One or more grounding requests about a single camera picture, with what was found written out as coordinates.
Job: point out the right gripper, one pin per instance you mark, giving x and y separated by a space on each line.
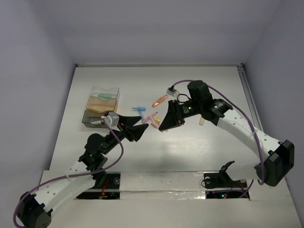
174 118

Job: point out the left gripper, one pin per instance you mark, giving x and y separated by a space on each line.
124 129

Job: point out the pink highlighter pen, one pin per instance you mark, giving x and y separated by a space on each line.
149 118

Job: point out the white eraser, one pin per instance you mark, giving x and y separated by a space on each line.
96 122

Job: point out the green highlighter pen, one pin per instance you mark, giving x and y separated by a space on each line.
106 96

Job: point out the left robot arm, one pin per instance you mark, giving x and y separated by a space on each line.
37 207

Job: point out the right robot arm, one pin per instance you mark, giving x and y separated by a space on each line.
276 158

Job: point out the blue highlighter pen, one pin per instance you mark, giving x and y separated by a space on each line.
139 109

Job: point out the orange highlighter pen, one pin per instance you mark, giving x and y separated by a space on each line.
159 101

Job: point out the yellow highlighter pen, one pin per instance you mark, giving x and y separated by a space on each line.
201 121

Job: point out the orange plastic container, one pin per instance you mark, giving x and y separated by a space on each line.
102 105

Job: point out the clear plastic container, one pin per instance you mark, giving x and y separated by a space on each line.
100 90

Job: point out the dark grey plastic container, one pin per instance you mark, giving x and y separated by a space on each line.
91 116

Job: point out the silver foil strip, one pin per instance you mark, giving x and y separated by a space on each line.
162 186

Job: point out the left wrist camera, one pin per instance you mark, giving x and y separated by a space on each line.
111 119

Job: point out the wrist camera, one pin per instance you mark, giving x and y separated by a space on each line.
171 91
111 119

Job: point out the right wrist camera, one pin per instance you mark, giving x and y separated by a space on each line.
171 91

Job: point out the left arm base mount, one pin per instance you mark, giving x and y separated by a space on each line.
110 190

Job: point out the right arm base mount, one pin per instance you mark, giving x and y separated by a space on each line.
221 186

